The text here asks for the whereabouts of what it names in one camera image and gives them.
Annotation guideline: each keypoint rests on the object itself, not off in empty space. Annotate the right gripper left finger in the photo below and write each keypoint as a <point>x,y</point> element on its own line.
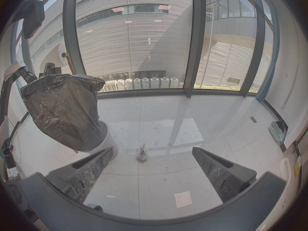
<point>79,177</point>

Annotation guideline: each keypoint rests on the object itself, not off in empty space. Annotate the crumpled white paper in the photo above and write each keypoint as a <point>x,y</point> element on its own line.
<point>142,153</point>

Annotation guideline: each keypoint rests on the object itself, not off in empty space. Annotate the black plastic bag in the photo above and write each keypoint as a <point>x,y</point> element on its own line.
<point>62,109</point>

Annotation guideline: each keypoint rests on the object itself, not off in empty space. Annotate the wooden chair with white cushions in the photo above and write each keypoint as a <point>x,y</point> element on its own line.
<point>69,62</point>

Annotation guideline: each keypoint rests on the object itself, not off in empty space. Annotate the window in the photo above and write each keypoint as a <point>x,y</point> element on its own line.
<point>197,44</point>

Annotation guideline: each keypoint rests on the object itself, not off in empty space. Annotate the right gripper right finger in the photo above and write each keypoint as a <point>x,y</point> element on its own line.
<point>223,177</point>

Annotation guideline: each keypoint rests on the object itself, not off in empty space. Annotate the pale blue dustpan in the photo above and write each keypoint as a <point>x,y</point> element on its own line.
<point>276,133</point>

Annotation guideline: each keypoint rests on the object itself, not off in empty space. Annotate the white trash bin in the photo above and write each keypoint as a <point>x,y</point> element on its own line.
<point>109,141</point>

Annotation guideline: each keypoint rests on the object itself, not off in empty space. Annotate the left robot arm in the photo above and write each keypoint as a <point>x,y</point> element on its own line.
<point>7,88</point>

